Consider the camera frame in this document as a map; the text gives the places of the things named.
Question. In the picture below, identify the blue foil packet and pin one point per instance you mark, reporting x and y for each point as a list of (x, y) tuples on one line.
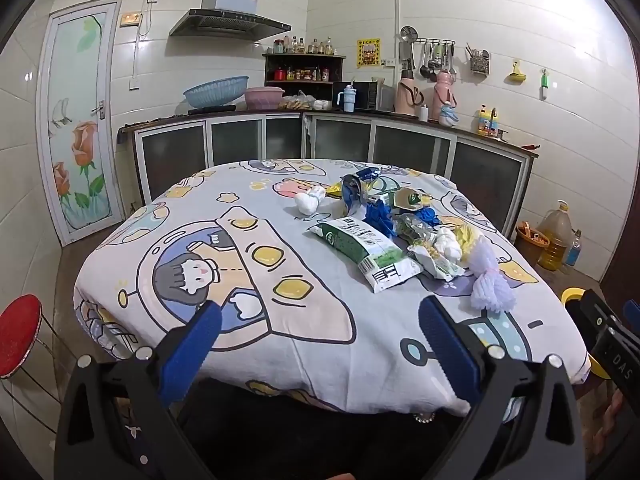
[(352, 194)]

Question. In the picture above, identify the blue white wrapper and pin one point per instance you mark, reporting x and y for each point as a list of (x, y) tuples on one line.
[(370, 174)]

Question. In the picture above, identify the metal chopstick holder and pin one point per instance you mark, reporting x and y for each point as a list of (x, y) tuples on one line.
[(479, 62)]

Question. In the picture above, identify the rack of hanging utensils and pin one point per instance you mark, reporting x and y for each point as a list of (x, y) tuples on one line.
[(435, 57)]

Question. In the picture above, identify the steel range hood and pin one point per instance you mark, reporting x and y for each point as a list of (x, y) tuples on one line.
[(230, 22)]

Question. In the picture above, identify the pink thermos with cloth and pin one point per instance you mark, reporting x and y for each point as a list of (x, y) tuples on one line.
[(442, 91)]

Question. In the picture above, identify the yellow foam net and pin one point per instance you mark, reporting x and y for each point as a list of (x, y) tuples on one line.
[(469, 234)]

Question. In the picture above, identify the yellow wall poster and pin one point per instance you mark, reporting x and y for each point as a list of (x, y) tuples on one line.
[(369, 52)]

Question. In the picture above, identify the dark wooden shelf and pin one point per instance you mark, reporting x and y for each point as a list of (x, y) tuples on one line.
[(270, 67)]

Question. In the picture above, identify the kitchen counter cabinets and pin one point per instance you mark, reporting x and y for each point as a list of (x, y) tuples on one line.
[(175, 150)]

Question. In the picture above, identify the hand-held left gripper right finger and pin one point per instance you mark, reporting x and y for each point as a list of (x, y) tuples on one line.
[(450, 355)]

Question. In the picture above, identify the red round stool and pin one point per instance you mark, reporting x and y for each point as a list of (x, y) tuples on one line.
[(17, 332)]

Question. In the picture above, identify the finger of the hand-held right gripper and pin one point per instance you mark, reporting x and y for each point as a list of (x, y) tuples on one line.
[(597, 310)]

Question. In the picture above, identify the blue plastic basin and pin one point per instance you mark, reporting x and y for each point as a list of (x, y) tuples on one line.
[(215, 92)]

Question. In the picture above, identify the white tissue wad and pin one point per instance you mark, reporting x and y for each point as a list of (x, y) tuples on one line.
[(447, 246)]

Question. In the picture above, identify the large cooking oil jug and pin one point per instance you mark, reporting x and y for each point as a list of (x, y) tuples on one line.
[(555, 240)]

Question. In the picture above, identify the green snack packet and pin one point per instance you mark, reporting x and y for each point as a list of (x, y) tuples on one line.
[(427, 256)]

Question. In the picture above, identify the yellow rimmed black trash bin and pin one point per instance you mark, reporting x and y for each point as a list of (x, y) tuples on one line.
[(572, 294)]

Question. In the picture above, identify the cartoon printed tablecloth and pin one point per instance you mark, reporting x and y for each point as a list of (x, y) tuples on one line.
[(300, 350)]

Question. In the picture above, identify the metal strainer ladle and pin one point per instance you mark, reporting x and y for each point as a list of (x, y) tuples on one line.
[(409, 34)]

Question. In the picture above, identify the green wall brush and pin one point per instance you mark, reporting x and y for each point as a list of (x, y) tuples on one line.
[(544, 84)]

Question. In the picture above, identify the blue tumbler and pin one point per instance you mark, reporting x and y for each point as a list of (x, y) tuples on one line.
[(346, 100)]

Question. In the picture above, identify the green white milk packet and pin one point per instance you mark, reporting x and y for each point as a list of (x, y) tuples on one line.
[(360, 250)]

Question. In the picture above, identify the small white bottle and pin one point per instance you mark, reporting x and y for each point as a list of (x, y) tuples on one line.
[(424, 112)]

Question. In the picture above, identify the pink plastic basin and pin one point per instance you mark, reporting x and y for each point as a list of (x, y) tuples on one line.
[(264, 97)]

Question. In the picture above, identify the blue crumpled glove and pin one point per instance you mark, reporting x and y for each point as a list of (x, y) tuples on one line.
[(427, 216)]

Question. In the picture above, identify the plastic bag of food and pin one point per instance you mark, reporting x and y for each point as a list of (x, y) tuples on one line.
[(296, 102)]

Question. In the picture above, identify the orange plastic basket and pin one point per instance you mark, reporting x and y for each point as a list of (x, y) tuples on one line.
[(530, 251)]

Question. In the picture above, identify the row of condiment bottles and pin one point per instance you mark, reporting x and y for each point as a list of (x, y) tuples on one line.
[(305, 46)]

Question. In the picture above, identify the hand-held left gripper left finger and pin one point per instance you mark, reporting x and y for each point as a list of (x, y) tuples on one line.
[(192, 355)]

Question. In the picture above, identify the blue crumpled plastic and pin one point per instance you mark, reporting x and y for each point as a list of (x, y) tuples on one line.
[(379, 217)]

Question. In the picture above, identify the yellow wall switch box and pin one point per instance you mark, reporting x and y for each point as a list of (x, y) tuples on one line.
[(131, 18)]

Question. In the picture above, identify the small yellow wrapper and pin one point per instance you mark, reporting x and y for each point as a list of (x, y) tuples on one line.
[(334, 189)]

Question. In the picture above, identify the row of spice jars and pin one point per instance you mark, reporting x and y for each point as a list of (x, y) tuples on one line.
[(300, 74)]

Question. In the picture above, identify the yellow dish soap bottle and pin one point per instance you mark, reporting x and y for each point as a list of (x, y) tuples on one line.
[(484, 122)]

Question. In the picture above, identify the black microwave oven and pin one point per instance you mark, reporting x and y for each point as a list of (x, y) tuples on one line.
[(369, 95)]

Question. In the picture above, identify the flower printed door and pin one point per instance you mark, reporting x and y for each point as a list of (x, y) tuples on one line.
[(75, 85)]

